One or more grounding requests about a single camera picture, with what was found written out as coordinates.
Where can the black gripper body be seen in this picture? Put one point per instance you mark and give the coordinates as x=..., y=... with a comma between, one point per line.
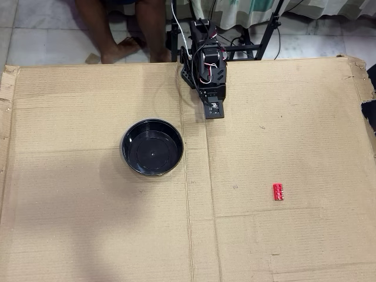
x=212, y=96

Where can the red lego block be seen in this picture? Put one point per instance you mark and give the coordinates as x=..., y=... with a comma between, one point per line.
x=278, y=192

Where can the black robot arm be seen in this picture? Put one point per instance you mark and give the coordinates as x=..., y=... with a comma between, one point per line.
x=211, y=75

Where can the black perforated base clamp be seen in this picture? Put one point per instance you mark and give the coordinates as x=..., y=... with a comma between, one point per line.
x=188, y=76

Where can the black tripod stand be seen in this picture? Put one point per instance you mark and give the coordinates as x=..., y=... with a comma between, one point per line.
x=268, y=32

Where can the black round bowl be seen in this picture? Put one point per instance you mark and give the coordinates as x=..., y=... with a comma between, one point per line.
x=152, y=152

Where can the person's left bare leg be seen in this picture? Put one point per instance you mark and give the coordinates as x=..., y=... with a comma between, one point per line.
x=154, y=29

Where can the person's bare leg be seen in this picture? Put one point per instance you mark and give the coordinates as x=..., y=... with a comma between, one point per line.
x=154, y=29
x=100, y=29

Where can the small cardboard scrap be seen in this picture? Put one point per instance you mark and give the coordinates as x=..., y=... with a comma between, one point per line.
x=92, y=58

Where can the person's right bare leg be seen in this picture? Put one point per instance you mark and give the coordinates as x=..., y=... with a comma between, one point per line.
x=100, y=29

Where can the dark fabric object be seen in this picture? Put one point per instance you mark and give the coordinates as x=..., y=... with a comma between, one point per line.
x=370, y=111

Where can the brown cardboard sheet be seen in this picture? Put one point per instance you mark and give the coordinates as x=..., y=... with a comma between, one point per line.
x=88, y=205

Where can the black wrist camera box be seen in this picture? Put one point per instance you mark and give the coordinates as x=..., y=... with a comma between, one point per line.
x=216, y=110

